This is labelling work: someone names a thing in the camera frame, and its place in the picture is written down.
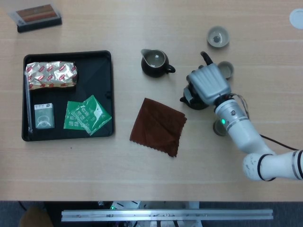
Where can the green tea sachet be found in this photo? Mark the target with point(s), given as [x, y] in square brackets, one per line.
[69, 118]
[92, 113]

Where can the white table grommet cap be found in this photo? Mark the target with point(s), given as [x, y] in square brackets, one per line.
[297, 19]

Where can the grey-green small tea box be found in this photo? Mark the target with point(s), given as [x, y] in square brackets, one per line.
[44, 117]

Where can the silver foil tea packet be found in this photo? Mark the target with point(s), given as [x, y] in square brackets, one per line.
[49, 74]

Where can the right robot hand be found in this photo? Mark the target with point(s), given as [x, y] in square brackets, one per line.
[209, 82]

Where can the black plastic tray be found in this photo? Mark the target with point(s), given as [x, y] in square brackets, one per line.
[94, 75]

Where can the orange brown seat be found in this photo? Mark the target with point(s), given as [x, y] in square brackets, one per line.
[35, 217]

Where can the grey teacup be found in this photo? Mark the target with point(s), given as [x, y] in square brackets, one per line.
[210, 41]
[227, 71]
[217, 130]

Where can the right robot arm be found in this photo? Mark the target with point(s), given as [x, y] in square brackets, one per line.
[243, 134]

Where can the clear plastic stick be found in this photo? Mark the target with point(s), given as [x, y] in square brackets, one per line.
[29, 106]

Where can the acrylic sign stand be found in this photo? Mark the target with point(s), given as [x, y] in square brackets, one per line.
[38, 16]

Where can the brown folded cloth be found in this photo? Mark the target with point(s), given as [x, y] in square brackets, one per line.
[156, 127]

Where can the black teapot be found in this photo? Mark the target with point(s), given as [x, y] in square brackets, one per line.
[198, 107]

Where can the aluminium rail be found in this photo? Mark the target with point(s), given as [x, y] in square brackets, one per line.
[165, 215]

